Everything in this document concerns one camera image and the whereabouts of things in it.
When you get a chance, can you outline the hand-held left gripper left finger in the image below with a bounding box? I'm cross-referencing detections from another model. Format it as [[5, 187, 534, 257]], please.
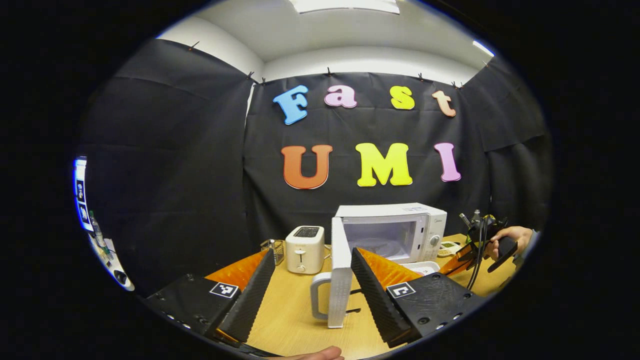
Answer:
[[145, 248, 277, 346]]

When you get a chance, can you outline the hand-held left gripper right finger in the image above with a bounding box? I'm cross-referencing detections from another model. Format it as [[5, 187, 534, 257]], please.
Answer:
[[350, 247, 488, 349]]

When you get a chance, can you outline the white square plate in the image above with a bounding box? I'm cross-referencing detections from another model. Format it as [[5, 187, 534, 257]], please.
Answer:
[[402, 260, 442, 277]]

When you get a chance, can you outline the white microwave oven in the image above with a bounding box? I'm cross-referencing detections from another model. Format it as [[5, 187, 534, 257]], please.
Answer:
[[310, 202, 448, 329]]

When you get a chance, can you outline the white toaster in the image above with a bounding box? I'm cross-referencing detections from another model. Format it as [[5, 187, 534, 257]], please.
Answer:
[[285, 225, 326, 275]]

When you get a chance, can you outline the white side desk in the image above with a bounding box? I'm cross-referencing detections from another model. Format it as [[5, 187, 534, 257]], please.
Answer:
[[90, 235, 136, 292]]

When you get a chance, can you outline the slim clear bottle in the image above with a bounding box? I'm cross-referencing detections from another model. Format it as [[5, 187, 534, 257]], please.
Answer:
[[90, 210, 108, 251]]

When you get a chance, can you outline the black backdrop cloth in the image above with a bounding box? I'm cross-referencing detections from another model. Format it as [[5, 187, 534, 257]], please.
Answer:
[[75, 39, 553, 296]]

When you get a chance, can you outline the computer monitor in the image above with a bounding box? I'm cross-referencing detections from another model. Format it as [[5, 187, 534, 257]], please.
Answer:
[[74, 156, 96, 233]]

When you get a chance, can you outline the large ceiling light panel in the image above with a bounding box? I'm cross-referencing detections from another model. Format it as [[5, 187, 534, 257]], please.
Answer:
[[290, 0, 401, 15]]

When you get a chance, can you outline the black cable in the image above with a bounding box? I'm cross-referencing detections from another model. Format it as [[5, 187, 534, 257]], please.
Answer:
[[466, 215, 490, 291]]

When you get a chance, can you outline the metal wire holder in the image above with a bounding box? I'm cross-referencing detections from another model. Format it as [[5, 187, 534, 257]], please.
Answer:
[[260, 239, 285, 266]]

